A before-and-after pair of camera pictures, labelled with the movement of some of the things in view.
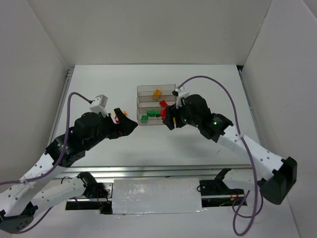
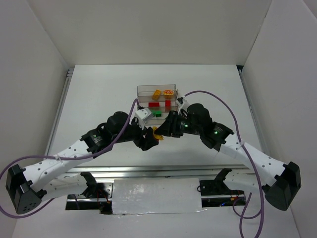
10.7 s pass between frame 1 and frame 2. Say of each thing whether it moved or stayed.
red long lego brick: moved
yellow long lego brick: stayed
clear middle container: stayed
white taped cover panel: stayed
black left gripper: moved
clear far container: stayed
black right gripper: moved
